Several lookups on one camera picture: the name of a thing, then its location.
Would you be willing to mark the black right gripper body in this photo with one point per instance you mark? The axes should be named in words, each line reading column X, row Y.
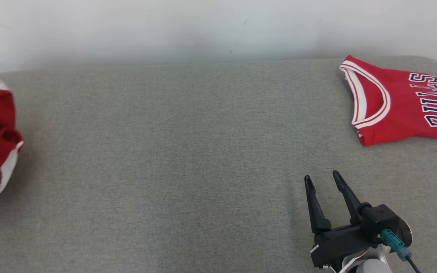
column 340, row 244

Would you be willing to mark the red Bulls shirt white sleeves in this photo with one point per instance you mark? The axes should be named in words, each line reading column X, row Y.
column 396, row 106

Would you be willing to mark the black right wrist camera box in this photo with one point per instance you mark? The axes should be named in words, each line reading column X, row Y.
column 381, row 222

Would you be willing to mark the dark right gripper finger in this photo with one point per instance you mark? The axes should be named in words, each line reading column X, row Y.
column 353, row 206
column 317, row 216

